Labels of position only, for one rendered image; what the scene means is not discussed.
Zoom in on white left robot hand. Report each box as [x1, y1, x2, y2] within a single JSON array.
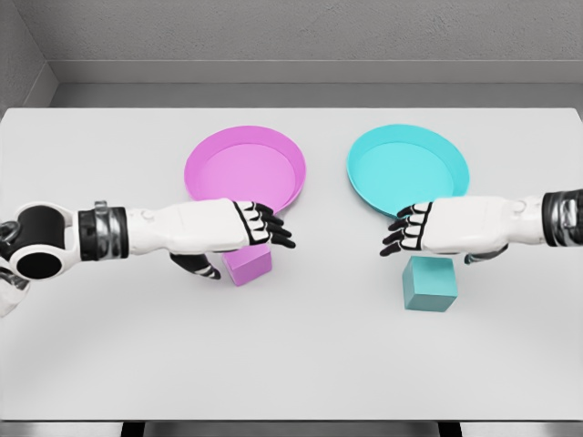
[[169, 198, 298, 280]]

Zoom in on cyan round plate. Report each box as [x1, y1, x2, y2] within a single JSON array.
[[345, 124, 470, 219]]

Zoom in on cyan cube block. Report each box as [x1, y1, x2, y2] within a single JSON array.
[[401, 255, 458, 314]]

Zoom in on pink round plate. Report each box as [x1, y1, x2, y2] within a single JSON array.
[[183, 125, 307, 215]]

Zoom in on pink cube block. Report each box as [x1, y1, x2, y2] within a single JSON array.
[[221, 245, 273, 288]]

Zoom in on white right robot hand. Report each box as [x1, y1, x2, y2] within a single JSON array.
[[379, 197, 509, 266]]

